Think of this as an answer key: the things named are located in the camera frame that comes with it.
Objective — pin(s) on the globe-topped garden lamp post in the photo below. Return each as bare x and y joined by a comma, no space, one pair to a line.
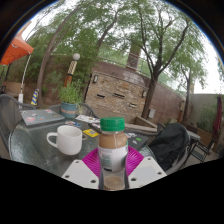
71,68

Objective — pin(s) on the blue yellow striped post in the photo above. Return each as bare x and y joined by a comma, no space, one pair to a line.
34,97

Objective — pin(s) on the green-capped clear drink bottle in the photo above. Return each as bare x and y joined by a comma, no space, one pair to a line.
112,150

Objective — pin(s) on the grey laptop with stickers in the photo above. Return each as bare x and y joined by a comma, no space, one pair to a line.
41,116

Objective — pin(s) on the closed maroon patio umbrella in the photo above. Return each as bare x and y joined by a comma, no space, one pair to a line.
217,116

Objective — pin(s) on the round dark patio table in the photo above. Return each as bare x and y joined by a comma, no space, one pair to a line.
195,135

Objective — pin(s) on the yellow card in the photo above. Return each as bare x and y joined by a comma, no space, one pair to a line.
90,133

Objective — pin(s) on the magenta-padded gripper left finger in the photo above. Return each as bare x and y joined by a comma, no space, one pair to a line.
81,173

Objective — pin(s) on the black wall lantern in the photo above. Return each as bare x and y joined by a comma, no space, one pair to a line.
95,79
144,93

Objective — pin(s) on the black metal patio chair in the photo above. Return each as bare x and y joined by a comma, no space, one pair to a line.
201,150

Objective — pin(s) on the black jacket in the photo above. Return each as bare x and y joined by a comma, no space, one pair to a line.
168,145

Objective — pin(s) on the small blue card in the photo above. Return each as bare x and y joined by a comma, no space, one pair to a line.
73,124

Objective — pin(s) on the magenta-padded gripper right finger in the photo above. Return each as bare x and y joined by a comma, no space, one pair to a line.
146,171

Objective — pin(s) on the black laptop with stickers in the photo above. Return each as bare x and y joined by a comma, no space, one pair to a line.
136,140

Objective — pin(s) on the white sheet with stickers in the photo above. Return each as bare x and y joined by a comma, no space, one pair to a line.
86,118

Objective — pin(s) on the grey wall utility box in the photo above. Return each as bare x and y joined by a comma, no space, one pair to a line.
151,113

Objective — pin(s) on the dark-trunked tall tree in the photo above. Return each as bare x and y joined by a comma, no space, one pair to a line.
149,100

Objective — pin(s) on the orange patio umbrella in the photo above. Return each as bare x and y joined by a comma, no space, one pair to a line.
16,50

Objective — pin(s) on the grey chair holding jacket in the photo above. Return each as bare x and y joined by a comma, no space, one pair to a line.
185,160

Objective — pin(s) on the green plant in teal pot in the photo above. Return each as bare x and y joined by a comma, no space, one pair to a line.
70,96

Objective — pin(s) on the white ceramic mug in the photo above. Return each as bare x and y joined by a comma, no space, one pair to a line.
68,140

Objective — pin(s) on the leaning grey-trunked tree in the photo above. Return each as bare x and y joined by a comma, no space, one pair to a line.
41,80

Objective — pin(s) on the slender tree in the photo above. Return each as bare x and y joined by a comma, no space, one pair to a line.
187,100

